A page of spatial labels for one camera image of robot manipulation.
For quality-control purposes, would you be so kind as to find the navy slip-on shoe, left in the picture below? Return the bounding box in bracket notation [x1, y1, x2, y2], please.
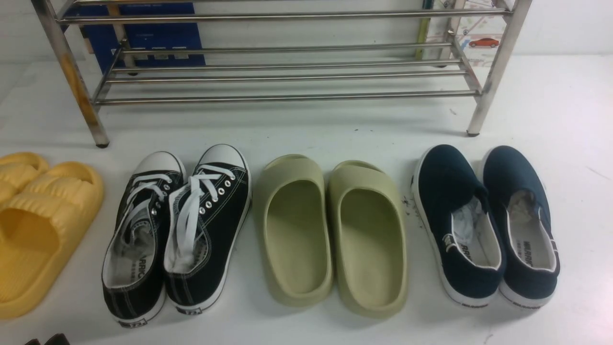
[411, 144, 507, 309]

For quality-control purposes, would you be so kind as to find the yellow slipper, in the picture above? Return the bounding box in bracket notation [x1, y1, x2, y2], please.
[0, 151, 49, 203]
[0, 161, 105, 320]

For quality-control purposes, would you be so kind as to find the yellow slipper, right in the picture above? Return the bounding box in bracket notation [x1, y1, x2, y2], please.
[0, 161, 105, 320]

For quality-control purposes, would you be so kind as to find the yellow slipper, left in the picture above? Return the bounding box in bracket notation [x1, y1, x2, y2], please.
[0, 151, 49, 203]

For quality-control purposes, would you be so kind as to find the stainless steel shoe rack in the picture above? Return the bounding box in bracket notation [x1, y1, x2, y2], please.
[32, 0, 532, 149]

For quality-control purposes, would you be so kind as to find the map poster with red car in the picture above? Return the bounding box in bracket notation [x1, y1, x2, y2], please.
[415, 0, 506, 68]

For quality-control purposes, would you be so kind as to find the blue box behind rack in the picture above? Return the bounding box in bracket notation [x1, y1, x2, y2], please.
[81, 2, 206, 72]

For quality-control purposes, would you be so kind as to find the dark object at bottom edge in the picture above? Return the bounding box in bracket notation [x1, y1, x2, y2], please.
[24, 333, 70, 345]

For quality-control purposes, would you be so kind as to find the black canvas sneaker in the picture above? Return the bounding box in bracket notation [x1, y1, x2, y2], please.
[101, 151, 187, 328]
[163, 144, 252, 316]

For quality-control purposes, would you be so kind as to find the olive green slipper, left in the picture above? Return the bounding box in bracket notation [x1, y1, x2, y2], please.
[252, 154, 333, 308]

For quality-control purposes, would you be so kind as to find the olive green slipper, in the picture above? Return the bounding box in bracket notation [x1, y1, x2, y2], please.
[327, 160, 408, 319]
[252, 154, 333, 308]

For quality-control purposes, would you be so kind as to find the olive green slipper, right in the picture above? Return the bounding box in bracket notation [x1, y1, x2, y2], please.
[327, 160, 408, 319]

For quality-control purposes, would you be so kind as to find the navy slip-on shoe, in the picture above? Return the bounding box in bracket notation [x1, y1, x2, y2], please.
[480, 146, 561, 311]
[411, 144, 507, 309]

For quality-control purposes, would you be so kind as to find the navy slip-on shoe, right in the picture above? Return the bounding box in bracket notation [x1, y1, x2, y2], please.
[480, 146, 561, 311]

